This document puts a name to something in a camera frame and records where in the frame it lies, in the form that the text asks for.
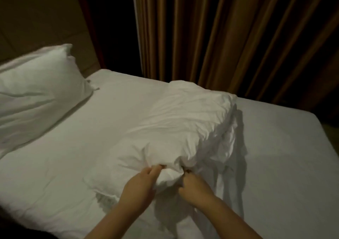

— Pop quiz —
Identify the beige padded headboard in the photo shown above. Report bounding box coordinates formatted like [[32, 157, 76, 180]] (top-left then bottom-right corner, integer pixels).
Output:
[[0, 0, 101, 78]]

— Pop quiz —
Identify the white pillow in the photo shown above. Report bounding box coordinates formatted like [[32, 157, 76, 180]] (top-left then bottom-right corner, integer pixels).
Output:
[[0, 43, 96, 160]]

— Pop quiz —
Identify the dark wooden column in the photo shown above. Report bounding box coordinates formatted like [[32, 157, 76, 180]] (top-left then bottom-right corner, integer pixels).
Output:
[[71, 0, 144, 78]]

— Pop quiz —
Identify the white bed sheet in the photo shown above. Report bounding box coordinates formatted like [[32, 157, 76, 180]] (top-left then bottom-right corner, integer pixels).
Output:
[[0, 68, 339, 239]]

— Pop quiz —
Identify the brown curtain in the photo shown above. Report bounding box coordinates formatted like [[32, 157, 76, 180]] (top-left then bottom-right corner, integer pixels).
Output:
[[131, 0, 339, 115]]

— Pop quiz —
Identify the person's right hand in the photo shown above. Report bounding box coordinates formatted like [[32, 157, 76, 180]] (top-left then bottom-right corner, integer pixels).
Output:
[[177, 170, 219, 210]]

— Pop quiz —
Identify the person's left hand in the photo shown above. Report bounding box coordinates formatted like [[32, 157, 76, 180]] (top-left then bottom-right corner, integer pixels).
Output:
[[118, 164, 164, 213]]

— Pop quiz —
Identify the person's right forearm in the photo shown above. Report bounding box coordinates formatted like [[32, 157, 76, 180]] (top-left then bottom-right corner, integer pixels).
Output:
[[201, 198, 263, 239]]

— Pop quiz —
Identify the white duvet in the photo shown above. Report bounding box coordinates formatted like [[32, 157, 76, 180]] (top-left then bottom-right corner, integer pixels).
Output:
[[84, 80, 239, 205]]

